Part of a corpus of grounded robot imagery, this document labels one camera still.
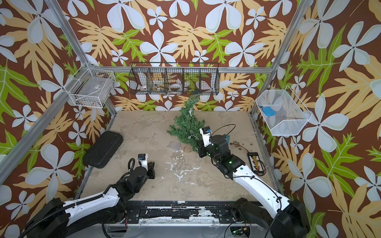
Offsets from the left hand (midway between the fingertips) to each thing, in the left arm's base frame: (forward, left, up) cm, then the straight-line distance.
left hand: (154, 161), depth 86 cm
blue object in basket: (+24, -68, +18) cm, 74 cm away
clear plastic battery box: (+14, -10, -6) cm, 19 cm away
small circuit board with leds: (-32, -46, -11) cm, 57 cm away
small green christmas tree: (+11, -20, +19) cm, 30 cm away
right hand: (+5, -24, +14) cm, 29 cm away
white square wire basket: (+34, +38, +27) cm, 58 cm away
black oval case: (+8, +34, -1) cm, 35 cm away
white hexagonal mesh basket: (+21, -74, +20) cm, 80 cm away
